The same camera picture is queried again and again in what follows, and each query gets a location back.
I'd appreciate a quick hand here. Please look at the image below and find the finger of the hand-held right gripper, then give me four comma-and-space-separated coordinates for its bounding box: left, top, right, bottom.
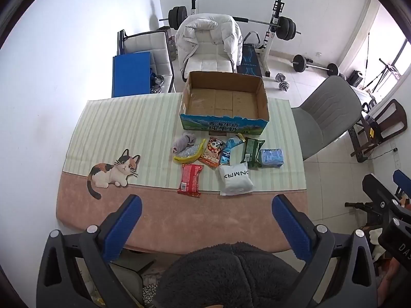
362, 173, 406, 222
393, 169, 411, 198

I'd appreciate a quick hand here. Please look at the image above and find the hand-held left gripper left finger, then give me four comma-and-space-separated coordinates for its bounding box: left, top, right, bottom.
36, 194, 143, 308

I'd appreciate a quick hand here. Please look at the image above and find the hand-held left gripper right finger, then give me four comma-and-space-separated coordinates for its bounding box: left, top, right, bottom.
272, 194, 377, 308

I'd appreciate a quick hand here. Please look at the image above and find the light blue tissue packet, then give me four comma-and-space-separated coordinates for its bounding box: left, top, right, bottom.
259, 148, 285, 168

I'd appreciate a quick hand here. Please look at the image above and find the white plastic package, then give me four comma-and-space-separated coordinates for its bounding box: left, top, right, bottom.
219, 163, 255, 196

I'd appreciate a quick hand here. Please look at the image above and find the red snack packet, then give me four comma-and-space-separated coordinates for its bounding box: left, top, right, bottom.
178, 163, 205, 197

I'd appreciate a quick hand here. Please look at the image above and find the green snack packet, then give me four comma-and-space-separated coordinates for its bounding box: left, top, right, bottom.
240, 137, 266, 168

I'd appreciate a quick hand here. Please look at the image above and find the blue snack packet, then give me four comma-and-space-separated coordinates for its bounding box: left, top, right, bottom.
220, 136, 245, 166

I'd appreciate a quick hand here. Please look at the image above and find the yellow mesh bag of scrubbers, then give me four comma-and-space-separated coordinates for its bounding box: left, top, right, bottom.
174, 139, 207, 163

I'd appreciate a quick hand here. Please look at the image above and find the grey sock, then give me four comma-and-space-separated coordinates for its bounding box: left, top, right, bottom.
172, 132, 197, 155

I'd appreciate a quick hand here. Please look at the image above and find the orange snack packet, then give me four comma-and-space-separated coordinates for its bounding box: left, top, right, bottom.
198, 137, 224, 168

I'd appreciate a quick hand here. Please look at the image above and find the cardboard box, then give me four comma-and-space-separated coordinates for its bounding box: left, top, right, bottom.
179, 71, 269, 134

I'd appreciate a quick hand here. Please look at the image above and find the person's right forearm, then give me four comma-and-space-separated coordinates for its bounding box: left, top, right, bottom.
380, 258, 411, 308

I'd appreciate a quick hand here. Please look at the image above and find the dark wooden chair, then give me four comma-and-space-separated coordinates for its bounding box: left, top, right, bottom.
348, 99, 408, 162

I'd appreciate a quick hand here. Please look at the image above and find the dark fleece clothing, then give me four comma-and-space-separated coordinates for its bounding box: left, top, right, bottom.
151, 242, 309, 308

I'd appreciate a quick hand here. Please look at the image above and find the grey office chair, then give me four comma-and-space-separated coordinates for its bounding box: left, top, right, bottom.
291, 76, 363, 161

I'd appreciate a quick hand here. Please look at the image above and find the striped cat table mat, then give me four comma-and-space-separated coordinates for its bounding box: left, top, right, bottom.
56, 92, 309, 253

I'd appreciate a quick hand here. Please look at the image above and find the black speaker box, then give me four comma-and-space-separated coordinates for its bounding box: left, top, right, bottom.
348, 70, 365, 87

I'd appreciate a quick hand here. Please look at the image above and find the blue board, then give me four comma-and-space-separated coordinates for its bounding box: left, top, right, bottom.
111, 51, 152, 98

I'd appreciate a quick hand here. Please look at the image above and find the small barbell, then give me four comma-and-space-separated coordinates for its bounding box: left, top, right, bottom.
292, 54, 340, 76

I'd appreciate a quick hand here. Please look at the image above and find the black weight bench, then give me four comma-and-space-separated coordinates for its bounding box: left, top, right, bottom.
237, 31, 262, 76

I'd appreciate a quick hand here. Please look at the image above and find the white padded chair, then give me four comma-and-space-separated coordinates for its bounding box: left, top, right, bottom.
117, 29, 175, 93
181, 51, 235, 82

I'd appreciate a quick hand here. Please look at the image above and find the white armchair with jacket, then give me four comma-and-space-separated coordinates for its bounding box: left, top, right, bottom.
175, 13, 243, 71

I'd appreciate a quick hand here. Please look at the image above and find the barbell with black plates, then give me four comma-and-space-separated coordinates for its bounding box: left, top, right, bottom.
159, 6, 302, 41

